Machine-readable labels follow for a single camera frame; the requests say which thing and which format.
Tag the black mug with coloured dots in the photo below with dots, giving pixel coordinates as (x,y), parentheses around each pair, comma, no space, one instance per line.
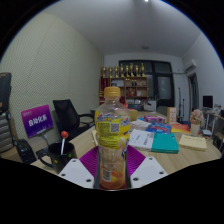
(65,160)

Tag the dark glass door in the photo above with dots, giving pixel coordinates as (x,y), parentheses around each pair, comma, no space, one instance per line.
(163,86)

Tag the cream notepad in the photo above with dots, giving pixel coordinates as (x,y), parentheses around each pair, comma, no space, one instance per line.
(192,142)

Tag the clear bottle with yellow label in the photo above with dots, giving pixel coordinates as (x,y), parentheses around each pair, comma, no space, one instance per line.
(111,133)

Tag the purple sign card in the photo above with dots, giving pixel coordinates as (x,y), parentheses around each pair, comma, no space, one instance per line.
(37,120)

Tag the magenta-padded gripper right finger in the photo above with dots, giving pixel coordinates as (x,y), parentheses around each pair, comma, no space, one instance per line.
(148,171)

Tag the black computer monitor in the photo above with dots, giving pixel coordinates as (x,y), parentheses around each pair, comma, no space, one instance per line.
(207,101)

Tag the pink packet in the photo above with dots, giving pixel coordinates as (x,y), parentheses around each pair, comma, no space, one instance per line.
(154,118)

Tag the blue packet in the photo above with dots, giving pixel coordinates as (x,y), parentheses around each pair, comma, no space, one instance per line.
(158,128)

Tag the wooden shelf unit with trophies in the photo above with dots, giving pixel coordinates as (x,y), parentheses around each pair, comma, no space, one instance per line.
(133,86)

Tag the white air conditioner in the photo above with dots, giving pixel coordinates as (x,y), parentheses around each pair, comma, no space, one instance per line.
(190,66)

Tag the orange red book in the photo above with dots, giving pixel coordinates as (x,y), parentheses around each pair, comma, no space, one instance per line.
(181,128)

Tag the grey striped cushion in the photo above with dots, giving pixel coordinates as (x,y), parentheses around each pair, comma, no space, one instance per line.
(5,133)

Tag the black handheld device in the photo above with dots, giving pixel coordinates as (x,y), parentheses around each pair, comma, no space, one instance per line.
(26,151)

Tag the white booklet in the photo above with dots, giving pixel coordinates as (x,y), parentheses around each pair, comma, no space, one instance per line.
(141,139)

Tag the teal book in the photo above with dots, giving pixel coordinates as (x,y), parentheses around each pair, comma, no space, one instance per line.
(165,143)

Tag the yellow gift box, red ribbon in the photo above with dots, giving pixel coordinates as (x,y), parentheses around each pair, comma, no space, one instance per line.
(134,115)

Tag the pink flowers in white vase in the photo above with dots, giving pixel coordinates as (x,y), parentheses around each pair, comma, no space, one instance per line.
(196,116)

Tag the orange upright box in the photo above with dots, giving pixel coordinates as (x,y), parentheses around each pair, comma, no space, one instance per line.
(171,115)

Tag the black office chair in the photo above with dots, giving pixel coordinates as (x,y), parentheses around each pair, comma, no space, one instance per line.
(68,116)

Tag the black tripod stand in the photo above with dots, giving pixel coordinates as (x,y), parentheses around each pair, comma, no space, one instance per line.
(181,103)

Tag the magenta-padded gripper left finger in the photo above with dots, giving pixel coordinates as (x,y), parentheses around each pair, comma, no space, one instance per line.
(75,173)

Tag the black bag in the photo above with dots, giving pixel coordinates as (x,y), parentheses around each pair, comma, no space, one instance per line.
(5,91)

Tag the red-tipped stick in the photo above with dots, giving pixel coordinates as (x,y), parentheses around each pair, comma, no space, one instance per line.
(64,135)

